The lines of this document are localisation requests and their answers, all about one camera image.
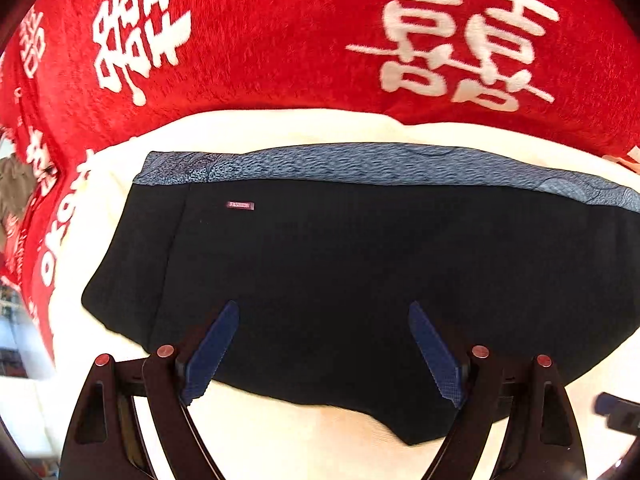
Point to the red printed blanket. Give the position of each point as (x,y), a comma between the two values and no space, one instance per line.
(280,35)

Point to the cream towel blanket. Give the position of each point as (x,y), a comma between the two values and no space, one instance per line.
(300,127)

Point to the black pants with blue waistband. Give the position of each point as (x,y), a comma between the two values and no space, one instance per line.
(325,280)

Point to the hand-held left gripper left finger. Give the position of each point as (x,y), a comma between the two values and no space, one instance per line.
(211,352)

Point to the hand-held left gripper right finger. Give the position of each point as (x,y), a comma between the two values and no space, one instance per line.
(436,352)

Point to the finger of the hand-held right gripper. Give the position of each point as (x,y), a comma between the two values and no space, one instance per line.
(617,410)

